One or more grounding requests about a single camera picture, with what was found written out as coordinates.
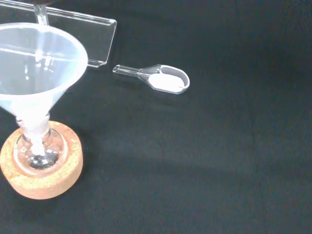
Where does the clear funnel stand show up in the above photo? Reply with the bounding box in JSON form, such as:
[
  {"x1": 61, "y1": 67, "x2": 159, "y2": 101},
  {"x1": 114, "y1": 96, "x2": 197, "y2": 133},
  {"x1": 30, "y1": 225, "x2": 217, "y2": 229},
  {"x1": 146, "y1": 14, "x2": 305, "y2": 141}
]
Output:
[{"x1": 0, "y1": 4, "x2": 117, "y2": 70}]

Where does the translucent plastic funnel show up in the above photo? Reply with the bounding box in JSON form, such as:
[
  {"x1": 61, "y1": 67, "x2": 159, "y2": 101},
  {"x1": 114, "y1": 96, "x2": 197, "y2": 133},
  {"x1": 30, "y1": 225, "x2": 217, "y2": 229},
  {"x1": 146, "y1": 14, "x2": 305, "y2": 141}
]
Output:
[{"x1": 0, "y1": 22, "x2": 89, "y2": 156}]

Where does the black bench cloth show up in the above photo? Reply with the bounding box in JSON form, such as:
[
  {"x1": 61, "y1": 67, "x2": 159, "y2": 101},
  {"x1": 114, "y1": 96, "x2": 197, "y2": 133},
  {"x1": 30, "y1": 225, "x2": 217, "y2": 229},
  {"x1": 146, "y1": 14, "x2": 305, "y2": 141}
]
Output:
[{"x1": 0, "y1": 0, "x2": 312, "y2": 234}]

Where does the round-bottom glass flask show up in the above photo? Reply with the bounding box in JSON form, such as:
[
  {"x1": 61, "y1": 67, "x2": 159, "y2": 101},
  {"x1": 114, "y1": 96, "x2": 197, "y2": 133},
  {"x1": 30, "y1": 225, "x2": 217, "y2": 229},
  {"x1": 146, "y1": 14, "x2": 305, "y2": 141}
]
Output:
[{"x1": 13, "y1": 112, "x2": 68, "y2": 176}]

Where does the cork ring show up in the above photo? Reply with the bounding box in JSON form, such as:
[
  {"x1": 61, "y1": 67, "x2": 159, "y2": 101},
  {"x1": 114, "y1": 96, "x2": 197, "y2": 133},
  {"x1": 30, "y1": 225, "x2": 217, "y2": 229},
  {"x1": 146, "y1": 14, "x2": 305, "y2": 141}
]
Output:
[{"x1": 0, "y1": 120, "x2": 84, "y2": 200}]

